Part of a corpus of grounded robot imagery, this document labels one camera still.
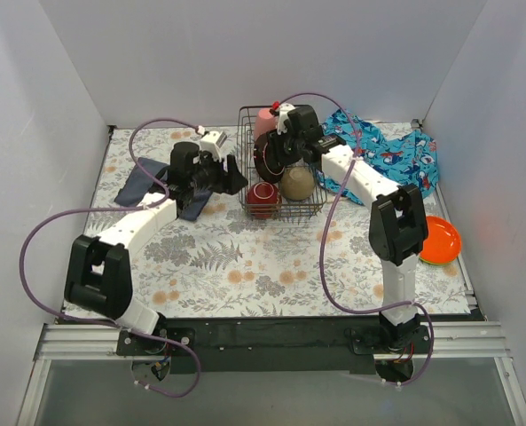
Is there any floral patterned table mat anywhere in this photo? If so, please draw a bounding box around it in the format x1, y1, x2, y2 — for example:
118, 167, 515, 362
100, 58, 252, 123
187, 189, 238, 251
93, 128, 472, 318

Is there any red floral plate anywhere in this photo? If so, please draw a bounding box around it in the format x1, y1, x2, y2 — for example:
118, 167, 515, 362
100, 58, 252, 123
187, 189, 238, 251
253, 133, 285, 184

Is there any pink plastic cup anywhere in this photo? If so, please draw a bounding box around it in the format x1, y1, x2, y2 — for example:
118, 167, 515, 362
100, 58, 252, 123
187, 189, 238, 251
253, 107, 277, 141

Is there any red bowl cream inside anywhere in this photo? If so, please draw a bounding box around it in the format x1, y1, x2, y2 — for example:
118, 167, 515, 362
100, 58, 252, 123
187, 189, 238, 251
247, 182, 281, 219

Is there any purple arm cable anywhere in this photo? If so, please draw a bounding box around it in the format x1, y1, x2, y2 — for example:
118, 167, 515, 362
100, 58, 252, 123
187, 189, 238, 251
271, 91, 434, 388
19, 117, 201, 398

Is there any aluminium frame rail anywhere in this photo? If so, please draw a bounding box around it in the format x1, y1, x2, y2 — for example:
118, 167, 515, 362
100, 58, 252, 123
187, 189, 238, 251
17, 321, 526, 425

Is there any blue fish print cloth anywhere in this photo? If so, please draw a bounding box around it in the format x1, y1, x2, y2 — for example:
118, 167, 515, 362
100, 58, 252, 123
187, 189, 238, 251
322, 110, 439, 198

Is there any dark blue folded towel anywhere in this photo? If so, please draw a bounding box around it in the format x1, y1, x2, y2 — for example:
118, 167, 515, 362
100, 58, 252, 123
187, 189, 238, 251
114, 157, 212, 222

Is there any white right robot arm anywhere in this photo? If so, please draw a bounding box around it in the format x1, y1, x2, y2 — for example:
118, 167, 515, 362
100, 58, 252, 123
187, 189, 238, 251
254, 103, 428, 353

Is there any green plate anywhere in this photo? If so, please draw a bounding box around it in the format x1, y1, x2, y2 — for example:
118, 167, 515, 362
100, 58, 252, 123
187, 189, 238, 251
420, 257, 453, 266

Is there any beige ceramic bowl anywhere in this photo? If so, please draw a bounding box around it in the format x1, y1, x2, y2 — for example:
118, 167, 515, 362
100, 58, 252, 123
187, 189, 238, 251
280, 167, 315, 201

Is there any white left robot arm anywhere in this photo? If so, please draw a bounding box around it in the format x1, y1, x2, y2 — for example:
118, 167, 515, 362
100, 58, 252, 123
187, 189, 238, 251
64, 142, 247, 355

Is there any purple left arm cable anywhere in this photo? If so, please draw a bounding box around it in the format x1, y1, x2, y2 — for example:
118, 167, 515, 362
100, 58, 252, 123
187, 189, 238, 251
19, 117, 201, 398

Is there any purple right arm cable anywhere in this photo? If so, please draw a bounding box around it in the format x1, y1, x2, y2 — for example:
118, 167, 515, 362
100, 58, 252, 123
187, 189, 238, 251
271, 91, 434, 388

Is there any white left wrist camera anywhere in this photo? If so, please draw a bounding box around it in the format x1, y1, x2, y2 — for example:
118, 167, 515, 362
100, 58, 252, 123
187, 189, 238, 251
198, 126, 227, 162

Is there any black wire dish rack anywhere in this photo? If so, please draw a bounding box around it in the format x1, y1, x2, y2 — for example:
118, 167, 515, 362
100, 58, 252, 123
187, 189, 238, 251
236, 106, 326, 223

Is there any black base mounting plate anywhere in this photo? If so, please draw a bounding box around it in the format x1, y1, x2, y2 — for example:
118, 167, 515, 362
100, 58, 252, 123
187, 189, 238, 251
116, 316, 429, 375

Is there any orange plastic plate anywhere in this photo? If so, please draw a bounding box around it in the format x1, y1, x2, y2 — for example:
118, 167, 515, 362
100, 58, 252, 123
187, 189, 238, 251
420, 216, 462, 262

